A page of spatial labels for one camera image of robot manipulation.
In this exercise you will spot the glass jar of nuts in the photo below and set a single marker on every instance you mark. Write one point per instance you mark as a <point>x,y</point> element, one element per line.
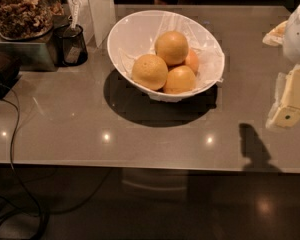
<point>24,19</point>

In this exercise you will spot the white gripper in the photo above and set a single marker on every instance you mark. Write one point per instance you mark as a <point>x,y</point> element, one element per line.
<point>298,34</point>

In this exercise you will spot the black mesh cup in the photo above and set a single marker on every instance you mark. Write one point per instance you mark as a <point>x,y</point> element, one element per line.
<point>70,45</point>

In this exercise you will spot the orange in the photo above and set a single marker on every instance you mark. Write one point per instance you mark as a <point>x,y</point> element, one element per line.
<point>172,47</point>
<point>180,79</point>
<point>192,61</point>
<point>150,71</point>

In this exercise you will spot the white ceramic bowl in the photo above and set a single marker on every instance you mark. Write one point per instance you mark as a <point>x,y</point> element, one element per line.
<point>135,35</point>

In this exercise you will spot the white utensil in cup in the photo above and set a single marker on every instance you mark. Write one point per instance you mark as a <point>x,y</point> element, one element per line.
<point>75,7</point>

